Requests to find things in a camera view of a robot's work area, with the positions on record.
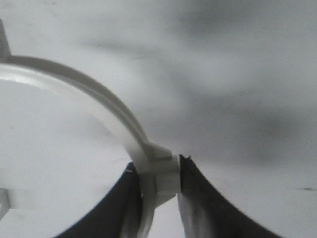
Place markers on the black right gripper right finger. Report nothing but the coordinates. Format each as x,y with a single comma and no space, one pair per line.
205,213

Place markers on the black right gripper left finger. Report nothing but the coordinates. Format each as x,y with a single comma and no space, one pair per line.
117,215

